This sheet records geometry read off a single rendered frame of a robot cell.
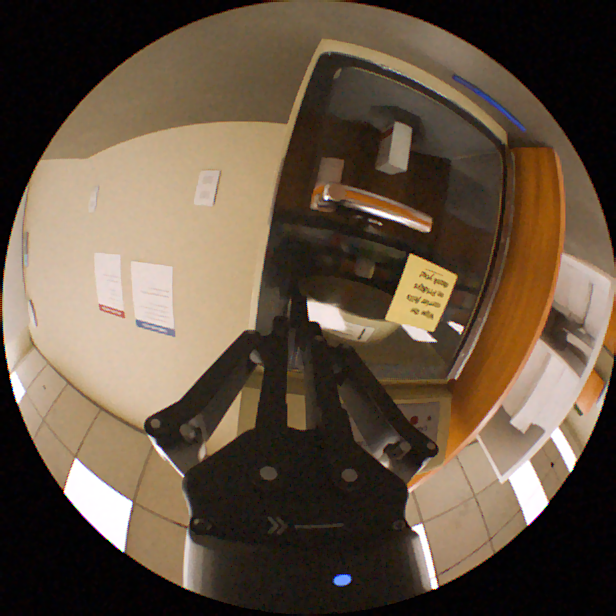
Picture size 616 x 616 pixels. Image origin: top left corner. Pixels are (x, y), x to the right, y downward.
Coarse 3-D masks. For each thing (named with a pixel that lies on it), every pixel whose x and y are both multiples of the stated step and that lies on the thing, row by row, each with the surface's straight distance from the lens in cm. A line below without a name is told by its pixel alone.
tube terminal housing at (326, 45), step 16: (320, 48) 33; (336, 48) 34; (352, 48) 34; (368, 48) 36; (384, 64) 33; (400, 64) 35; (304, 80) 28; (432, 80) 37; (448, 96) 36; (464, 96) 40; (480, 112) 41; (288, 128) 24; (496, 128) 43; (272, 192) 22; (256, 272) 22; (256, 288) 23; (256, 304) 24; (256, 368) 28; (384, 384) 32; (400, 384) 34; (416, 384) 36; (432, 384) 38
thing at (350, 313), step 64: (320, 64) 28; (320, 128) 22; (384, 128) 24; (448, 128) 30; (384, 192) 22; (448, 192) 26; (320, 256) 21; (384, 256) 22; (448, 256) 26; (256, 320) 23; (320, 320) 23; (384, 320) 25; (448, 320) 30
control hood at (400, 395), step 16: (256, 384) 27; (288, 384) 28; (240, 400) 27; (256, 400) 27; (288, 400) 27; (304, 400) 27; (400, 400) 32; (416, 400) 34; (432, 400) 36; (448, 400) 38; (240, 416) 27; (288, 416) 27; (304, 416) 27; (448, 416) 39; (240, 432) 27; (448, 432) 39; (432, 464) 39
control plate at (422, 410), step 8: (400, 408) 32; (408, 408) 33; (416, 408) 34; (424, 408) 35; (432, 408) 36; (408, 416) 33; (424, 416) 35; (432, 416) 36; (352, 424) 29; (416, 424) 34; (424, 424) 35; (432, 424) 36; (424, 432) 35; (432, 432) 36; (360, 440) 30; (368, 448) 30
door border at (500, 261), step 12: (504, 216) 35; (504, 228) 35; (504, 240) 35; (504, 252) 35; (504, 264) 35; (492, 276) 33; (492, 288) 34; (492, 300) 35; (480, 312) 34; (480, 324) 35; (468, 336) 34; (468, 348) 36; (456, 360) 36; (456, 372) 38
